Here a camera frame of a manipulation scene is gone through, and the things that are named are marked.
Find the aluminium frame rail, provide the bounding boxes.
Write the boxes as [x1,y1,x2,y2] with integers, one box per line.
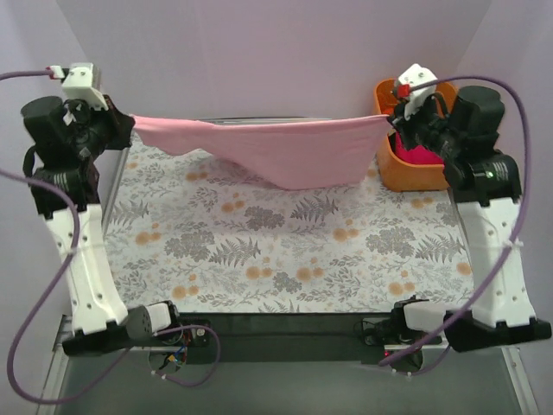
[44,313,539,414]

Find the orange plastic bin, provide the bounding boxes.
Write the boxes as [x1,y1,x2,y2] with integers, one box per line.
[372,79,448,192]

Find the floral patterned table mat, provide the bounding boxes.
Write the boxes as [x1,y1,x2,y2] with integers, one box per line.
[105,141,473,313]

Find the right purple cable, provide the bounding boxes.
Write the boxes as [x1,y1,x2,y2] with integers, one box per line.
[378,76,531,376]

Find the light pink t shirt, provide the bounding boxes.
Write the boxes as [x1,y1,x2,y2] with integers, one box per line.
[134,115,391,190]

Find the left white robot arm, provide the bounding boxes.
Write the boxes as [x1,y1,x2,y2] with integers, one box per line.
[21,96,184,356]

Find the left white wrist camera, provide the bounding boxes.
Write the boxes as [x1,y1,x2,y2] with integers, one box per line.
[47,62,108,111]

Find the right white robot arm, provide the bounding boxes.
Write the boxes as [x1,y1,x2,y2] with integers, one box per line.
[388,85,552,352]

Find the purple cable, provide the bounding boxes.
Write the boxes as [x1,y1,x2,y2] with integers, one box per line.
[378,76,531,376]
[0,68,221,404]

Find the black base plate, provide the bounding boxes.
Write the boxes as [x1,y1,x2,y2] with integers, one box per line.
[133,310,446,367]

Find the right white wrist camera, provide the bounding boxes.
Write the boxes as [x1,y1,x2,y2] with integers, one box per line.
[392,63,437,120]

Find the magenta t shirt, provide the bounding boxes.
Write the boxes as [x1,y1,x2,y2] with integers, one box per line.
[393,133,442,165]

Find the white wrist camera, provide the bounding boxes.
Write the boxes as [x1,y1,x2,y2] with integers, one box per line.
[47,62,108,111]
[392,63,437,120]

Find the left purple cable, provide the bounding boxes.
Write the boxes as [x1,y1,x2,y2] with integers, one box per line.
[0,68,221,404]

